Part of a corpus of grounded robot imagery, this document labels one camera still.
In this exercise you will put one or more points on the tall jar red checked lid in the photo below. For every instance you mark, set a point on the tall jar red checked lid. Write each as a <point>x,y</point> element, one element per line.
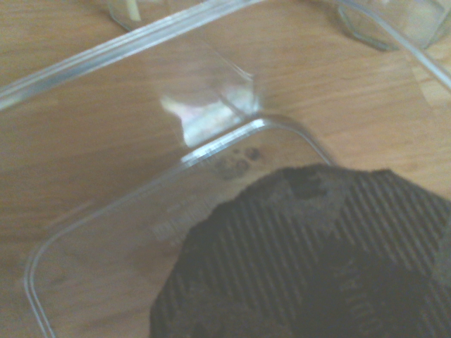
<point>405,21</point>

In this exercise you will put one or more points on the clear plastic food container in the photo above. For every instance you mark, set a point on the clear plastic food container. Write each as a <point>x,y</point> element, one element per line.
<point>105,141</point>

